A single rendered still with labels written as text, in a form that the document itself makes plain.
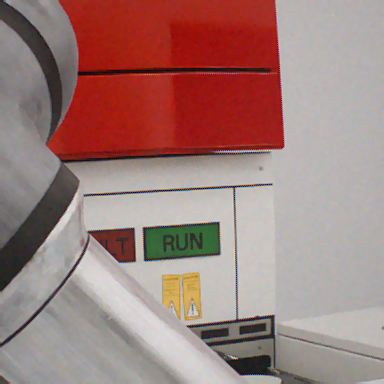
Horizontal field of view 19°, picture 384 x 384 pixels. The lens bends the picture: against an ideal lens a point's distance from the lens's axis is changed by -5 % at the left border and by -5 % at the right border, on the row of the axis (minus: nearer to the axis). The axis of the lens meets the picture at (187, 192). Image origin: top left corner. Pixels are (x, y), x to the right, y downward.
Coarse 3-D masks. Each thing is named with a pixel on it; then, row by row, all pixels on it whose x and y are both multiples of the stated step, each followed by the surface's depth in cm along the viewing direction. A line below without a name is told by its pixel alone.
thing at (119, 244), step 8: (104, 232) 165; (112, 232) 166; (120, 232) 166; (128, 232) 167; (96, 240) 165; (104, 240) 165; (112, 240) 166; (120, 240) 166; (128, 240) 167; (104, 248) 165; (112, 248) 166; (120, 248) 166; (128, 248) 167; (112, 256) 166; (120, 256) 166; (128, 256) 167
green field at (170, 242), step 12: (168, 228) 169; (180, 228) 170; (192, 228) 171; (204, 228) 171; (216, 228) 172; (156, 240) 168; (168, 240) 169; (180, 240) 170; (192, 240) 171; (204, 240) 172; (216, 240) 172; (156, 252) 168; (168, 252) 169; (180, 252) 170; (192, 252) 171; (204, 252) 172; (216, 252) 172
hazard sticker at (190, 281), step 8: (184, 280) 171; (192, 280) 171; (184, 288) 171; (192, 288) 171; (184, 296) 171; (192, 296) 171; (184, 304) 171; (192, 304) 171; (200, 304) 172; (184, 312) 171; (192, 312) 171; (200, 312) 172; (184, 320) 171
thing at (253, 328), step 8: (256, 320) 176; (264, 320) 176; (192, 328) 171; (200, 328) 172; (208, 328) 172; (216, 328) 173; (224, 328) 174; (232, 328) 174; (240, 328) 175; (248, 328) 176; (256, 328) 176; (264, 328) 177; (200, 336) 172; (208, 336) 173; (216, 336) 173; (224, 336) 174; (232, 336) 174; (240, 336) 175; (248, 336) 175
